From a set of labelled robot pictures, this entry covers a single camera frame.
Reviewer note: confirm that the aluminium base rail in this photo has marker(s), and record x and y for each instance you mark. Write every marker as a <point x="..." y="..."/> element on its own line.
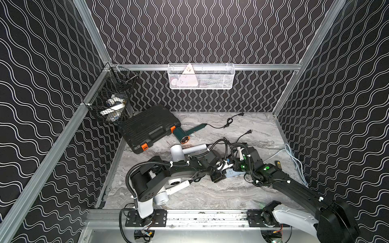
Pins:
<point x="201" y="219"/>

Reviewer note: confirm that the black wire basket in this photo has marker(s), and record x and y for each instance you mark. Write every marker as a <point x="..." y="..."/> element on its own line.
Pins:
<point x="119" y="82"/>

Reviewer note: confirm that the white hair dryer middle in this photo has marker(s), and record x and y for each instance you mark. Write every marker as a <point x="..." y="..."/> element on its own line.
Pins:
<point x="173" y="182"/>

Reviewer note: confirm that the yellow black screwdriver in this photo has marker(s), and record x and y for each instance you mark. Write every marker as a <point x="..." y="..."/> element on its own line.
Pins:
<point x="278" y="164"/>

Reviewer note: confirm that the white hair dryer upper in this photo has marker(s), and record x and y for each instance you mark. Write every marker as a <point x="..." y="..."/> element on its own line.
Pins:
<point x="178" y="153"/>

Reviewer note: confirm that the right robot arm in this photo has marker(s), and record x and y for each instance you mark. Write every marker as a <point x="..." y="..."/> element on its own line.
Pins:
<point x="329" y="221"/>

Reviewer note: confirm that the white items in basket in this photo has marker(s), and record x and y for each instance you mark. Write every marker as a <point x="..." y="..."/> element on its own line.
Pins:
<point x="115" y="107"/>

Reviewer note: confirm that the pink triangular card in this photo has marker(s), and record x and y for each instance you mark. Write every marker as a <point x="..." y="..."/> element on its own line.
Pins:
<point x="188" y="78"/>

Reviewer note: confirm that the black plastic tool case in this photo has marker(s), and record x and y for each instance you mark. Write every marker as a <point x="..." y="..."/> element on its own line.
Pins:
<point x="144" y="129"/>

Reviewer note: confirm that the white hair dryer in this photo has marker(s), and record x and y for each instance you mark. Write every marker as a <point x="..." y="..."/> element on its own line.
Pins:
<point x="162" y="196"/>
<point x="173" y="182"/>
<point x="178" y="153"/>

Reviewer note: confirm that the green hair dryer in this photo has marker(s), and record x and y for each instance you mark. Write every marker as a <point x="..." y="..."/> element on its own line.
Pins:
<point x="184" y="136"/>

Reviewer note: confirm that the clear wall basket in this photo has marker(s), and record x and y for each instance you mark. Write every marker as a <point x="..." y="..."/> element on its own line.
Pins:
<point x="211" y="76"/>

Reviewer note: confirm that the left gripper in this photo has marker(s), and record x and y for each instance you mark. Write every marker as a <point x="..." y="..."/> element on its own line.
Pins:
<point x="217" y="175"/>

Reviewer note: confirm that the light blue power strip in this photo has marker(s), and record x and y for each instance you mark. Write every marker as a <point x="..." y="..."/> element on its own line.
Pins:
<point x="231" y="173"/>

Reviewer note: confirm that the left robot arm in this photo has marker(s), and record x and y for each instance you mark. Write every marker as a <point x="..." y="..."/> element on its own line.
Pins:
<point x="146" y="179"/>

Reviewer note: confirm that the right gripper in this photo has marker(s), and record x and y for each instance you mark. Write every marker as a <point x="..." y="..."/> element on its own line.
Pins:
<point x="236" y="160"/>

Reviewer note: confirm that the white hair dryer lower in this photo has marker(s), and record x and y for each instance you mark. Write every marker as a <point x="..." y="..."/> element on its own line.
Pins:
<point x="162" y="196"/>

